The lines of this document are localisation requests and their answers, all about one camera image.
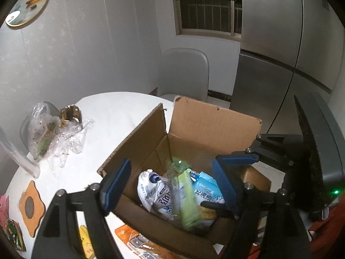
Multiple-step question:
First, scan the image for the crumpled clear plastic wrap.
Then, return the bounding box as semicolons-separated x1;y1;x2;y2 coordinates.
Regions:
50;118;95;177

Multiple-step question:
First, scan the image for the orange coaster mat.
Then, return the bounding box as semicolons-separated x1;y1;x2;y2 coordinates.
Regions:
19;180;45;237

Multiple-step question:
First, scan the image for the light blue snack packet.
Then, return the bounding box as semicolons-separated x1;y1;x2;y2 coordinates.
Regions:
192;171;225;220

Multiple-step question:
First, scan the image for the green snack packet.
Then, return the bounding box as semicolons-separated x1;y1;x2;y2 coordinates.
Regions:
165;159;200;230

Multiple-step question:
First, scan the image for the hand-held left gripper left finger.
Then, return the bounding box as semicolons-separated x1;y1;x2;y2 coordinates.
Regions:
31;159;132;259

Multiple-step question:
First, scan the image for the dotted clear plastic bag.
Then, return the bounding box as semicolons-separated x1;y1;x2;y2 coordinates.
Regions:
27;102;62;163

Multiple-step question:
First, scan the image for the gold foil wrapped item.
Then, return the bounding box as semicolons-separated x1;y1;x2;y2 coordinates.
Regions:
59;105;83;128

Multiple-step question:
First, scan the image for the orange packet with clear window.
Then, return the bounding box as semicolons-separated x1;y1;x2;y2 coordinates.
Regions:
114;224;180;259

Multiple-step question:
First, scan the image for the green snack packets pile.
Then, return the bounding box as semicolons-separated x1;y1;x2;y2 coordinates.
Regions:
0;218;27;252

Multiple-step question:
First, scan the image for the pink plastic bag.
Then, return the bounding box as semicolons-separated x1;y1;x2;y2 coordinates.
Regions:
0;194;9;223

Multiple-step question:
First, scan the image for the white snack packet blue print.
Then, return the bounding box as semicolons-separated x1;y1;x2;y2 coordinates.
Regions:
138;169;176;220

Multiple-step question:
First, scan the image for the window with bars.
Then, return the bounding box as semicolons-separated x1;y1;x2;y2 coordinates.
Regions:
175;0;242;41

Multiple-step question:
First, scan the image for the brown cardboard box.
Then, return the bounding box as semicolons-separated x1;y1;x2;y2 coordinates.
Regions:
97;96;272;258

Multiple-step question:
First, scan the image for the yellow snack packet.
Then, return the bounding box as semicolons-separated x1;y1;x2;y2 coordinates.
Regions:
78;225;95;259

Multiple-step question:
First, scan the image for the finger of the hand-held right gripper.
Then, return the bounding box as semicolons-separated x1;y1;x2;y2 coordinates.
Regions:
216;133;306;169

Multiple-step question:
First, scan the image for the small round wall plate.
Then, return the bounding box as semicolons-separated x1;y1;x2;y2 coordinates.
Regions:
5;0;50;29

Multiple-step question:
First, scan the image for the person's red clothing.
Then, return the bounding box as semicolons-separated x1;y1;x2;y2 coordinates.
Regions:
307;194;345;259

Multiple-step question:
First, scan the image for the silver refrigerator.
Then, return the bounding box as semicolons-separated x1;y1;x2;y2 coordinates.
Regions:
230;0;345;139

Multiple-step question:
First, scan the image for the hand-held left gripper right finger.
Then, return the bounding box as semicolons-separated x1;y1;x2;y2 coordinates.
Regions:
212;159;313;259

